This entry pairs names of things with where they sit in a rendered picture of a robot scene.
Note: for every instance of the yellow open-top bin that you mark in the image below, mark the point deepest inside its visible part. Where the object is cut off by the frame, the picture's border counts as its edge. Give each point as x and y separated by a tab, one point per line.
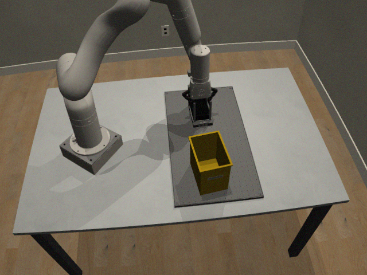
210	162

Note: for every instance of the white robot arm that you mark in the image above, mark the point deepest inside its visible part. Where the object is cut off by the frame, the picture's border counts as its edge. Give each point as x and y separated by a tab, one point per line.
75	83

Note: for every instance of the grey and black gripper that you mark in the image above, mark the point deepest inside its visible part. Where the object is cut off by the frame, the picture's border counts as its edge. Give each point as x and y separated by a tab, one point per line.
199	91

